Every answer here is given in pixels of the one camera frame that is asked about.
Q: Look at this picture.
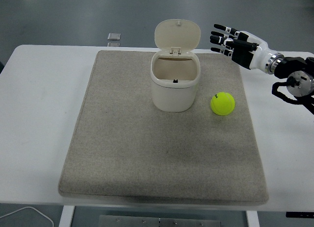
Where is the black table control panel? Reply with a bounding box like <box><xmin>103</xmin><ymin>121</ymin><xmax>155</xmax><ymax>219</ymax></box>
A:
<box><xmin>286</xmin><ymin>211</ymin><xmax>314</xmax><ymax>219</ymax></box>

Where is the white table leg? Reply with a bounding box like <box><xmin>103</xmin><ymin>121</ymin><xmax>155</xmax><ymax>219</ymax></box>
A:
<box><xmin>245</xmin><ymin>210</ymin><xmax>261</xmax><ymax>227</ymax></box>
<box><xmin>58</xmin><ymin>205</ymin><xmax>76</xmax><ymax>227</ymax></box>

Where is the white cable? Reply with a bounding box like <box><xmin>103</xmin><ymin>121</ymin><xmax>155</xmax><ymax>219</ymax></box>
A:
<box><xmin>0</xmin><ymin>206</ymin><xmax>54</xmax><ymax>227</ymax></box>

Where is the yellow-green tennis ball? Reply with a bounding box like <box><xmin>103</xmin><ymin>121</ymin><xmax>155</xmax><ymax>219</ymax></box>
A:
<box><xmin>210</xmin><ymin>91</ymin><xmax>236</xmax><ymax>116</ymax></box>

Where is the beige fabric mat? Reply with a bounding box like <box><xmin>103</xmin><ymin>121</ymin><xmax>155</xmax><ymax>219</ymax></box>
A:
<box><xmin>57</xmin><ymin>50</ymin><xmax>270</xmax><ymax>205</ymax></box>

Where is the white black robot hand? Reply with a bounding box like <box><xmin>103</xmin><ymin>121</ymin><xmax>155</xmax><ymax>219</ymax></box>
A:
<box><xmin>209</xmin><ymin>23</ymin><xmax>277</xmax><ymax>72</ymax></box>

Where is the cream lidded bin box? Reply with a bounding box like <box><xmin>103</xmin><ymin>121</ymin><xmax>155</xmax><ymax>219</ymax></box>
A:
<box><xmin>150</xmin><ymin>19</ymin><xmax>202</xmax><ymax>113</ymax></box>

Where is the grey metal plate with screws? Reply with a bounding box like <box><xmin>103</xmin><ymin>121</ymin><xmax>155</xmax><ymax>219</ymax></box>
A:
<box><xmin>98</xmin><ymin>214</ymin><xmax>222</xmax><ymax>227</ymax></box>

